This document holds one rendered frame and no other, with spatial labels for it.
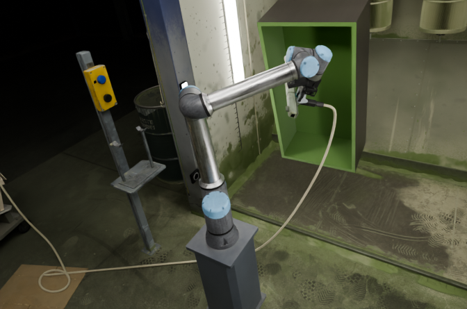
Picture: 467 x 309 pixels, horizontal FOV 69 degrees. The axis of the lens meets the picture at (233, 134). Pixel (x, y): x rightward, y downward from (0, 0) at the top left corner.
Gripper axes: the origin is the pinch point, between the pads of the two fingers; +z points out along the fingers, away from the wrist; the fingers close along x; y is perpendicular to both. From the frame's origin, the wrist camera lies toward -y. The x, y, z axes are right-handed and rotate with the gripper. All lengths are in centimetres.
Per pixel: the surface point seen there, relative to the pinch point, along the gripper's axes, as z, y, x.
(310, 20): -27.4, 3.2, 39.0
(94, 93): 25, -115, 7
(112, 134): 56, -106, 1
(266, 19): -15, -19, 52
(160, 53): 23, -83, 50
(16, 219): 188, -198, -11
